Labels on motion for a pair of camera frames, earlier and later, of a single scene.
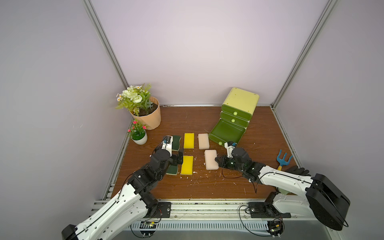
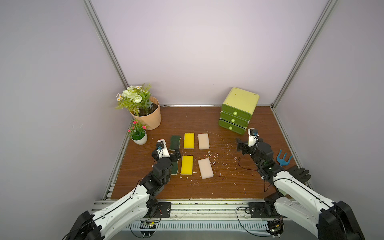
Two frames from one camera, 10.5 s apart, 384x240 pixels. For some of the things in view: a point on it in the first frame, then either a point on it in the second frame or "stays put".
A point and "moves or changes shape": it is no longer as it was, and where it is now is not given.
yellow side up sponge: x=189 y=140 stays put
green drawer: x=234 y=119 stays put
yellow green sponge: x=172 y=170 stays put
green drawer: x=224 y=132 moves or changes shape
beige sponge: x=210 y=155 to x=205 y=168
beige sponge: x=203 y=141 stays put
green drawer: x=236 y=112 stays put
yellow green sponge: x=176 y=143 stays put
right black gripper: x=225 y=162 to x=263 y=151
